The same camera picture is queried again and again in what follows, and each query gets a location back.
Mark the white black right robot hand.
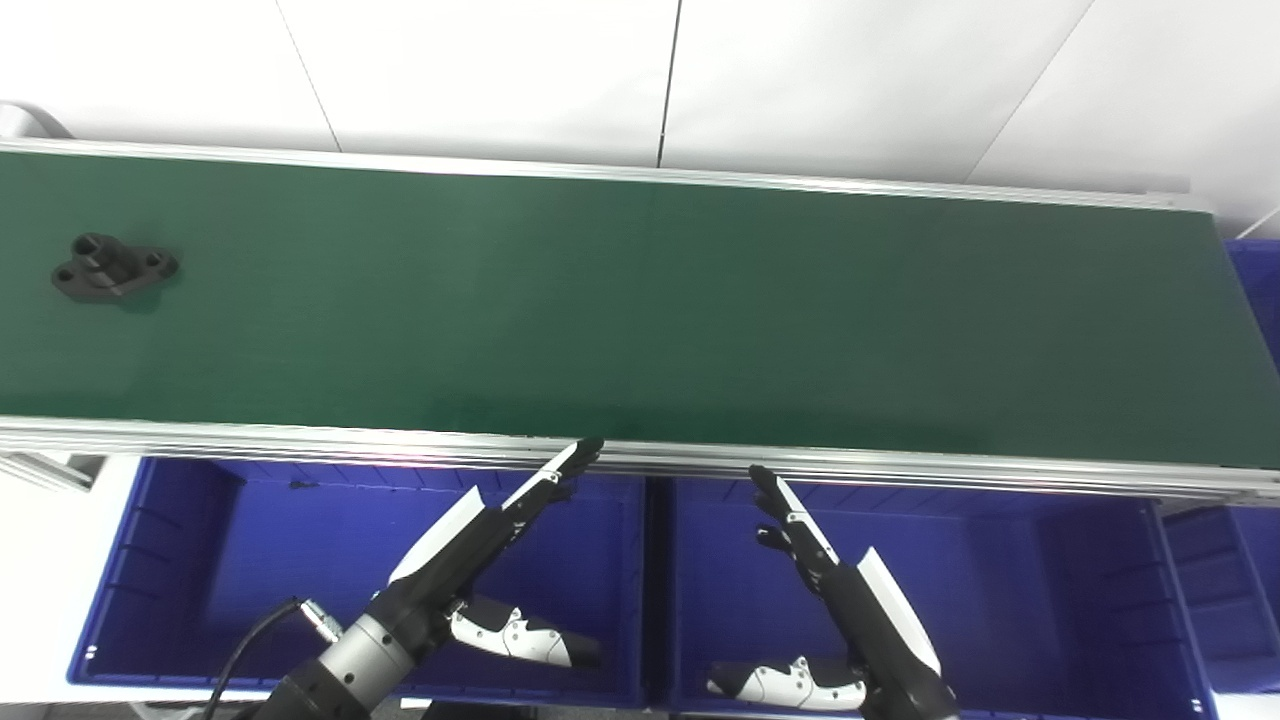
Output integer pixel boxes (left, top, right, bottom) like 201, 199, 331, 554
706, 464, 961, 720

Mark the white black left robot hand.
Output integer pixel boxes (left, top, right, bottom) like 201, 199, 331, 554
372, 437, 605, 671

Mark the black flanged metal part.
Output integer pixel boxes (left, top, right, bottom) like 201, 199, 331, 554
52, 233, 181, 304

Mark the blue plastic bin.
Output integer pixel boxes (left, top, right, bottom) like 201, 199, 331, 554
648, 475, 1221, 720
1160, 238, 1280, 696
68, 455, 649, 709

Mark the green conveyor belt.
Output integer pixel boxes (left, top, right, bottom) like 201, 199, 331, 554
0, 150, 1280, 471

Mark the aluminium conveyor side rail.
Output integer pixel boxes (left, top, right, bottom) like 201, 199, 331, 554
0, 138, 1216, 213
0, 415, 1280, 506

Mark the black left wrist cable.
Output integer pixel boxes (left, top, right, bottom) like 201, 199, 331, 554
205, 597, 346, 720

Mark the aluminium conveyor support bracket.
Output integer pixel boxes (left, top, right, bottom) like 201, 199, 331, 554
0, 452, 106, 491

